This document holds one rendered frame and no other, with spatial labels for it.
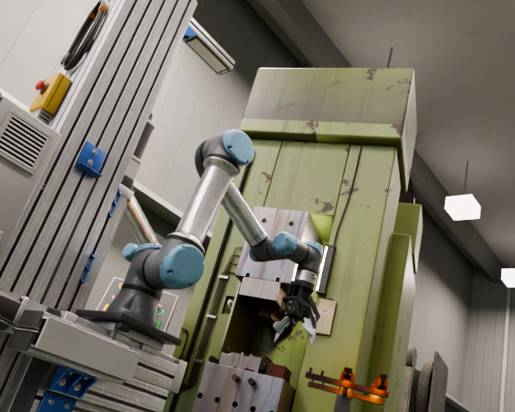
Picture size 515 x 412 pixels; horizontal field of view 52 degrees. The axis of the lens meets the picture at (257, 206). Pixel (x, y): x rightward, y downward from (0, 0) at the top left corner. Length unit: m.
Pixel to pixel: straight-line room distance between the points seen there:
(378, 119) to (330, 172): 0.40
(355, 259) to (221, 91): 4.46
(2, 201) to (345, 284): 1.74
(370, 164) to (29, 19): 3.64
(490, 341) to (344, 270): 10.55
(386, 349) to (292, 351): 0.51
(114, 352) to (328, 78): 2.43
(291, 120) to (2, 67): 2.91
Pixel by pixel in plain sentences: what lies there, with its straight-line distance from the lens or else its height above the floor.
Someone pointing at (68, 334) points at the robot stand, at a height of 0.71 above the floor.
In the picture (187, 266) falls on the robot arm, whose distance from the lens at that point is 1.45.
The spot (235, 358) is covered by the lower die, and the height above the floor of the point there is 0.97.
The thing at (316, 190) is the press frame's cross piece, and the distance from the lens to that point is 2.98.
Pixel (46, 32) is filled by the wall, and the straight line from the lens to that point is 5.60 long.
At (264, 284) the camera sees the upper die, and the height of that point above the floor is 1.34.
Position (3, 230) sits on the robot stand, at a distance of 1.49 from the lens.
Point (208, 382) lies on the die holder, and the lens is 2.54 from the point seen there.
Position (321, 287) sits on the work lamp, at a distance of 2.69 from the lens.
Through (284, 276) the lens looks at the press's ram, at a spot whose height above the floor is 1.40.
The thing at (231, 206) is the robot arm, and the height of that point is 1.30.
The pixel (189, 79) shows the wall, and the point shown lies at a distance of 6.53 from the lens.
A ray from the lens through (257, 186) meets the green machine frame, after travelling 3.09.
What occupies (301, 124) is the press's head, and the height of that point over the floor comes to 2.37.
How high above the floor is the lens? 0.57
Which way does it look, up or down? 25 degrees up
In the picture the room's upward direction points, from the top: 16 degrees clockwise
